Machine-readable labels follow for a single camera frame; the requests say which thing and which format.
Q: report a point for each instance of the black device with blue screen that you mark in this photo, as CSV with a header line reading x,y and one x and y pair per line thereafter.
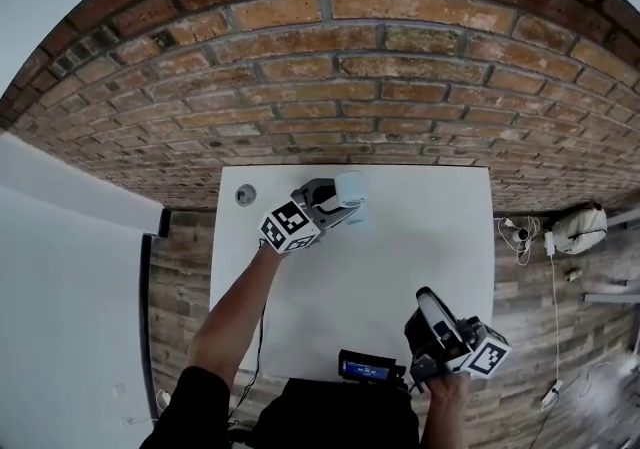
x,y
367,366

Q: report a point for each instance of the white plug block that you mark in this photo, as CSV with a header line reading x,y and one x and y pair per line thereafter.
x,y
551,393

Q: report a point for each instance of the white power adapter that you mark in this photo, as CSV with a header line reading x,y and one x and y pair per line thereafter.
x,y
550,243

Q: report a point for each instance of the white fabric bag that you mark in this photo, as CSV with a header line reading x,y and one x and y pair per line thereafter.
x,y
577,229

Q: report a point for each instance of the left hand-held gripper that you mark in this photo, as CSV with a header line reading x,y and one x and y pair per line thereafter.
x,y
290,229

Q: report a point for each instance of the white wall socket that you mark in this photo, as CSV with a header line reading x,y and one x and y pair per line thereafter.
x,y
121,391

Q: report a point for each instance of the small round white camera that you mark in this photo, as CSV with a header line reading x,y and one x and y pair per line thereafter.
x,y
522,235

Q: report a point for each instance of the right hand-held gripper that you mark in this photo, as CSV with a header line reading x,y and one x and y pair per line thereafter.
x,y
485,354

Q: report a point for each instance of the white metal frame table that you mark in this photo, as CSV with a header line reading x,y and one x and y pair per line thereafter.
x,y
612,297

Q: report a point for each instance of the person's black clothing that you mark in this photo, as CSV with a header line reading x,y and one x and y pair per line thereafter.
x,y
340,417

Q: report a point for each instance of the person's left forearm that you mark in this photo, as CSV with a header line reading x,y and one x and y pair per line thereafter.
x,y
235,307

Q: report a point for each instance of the person's right forearm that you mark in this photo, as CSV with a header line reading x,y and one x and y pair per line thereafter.
x,y
450,412

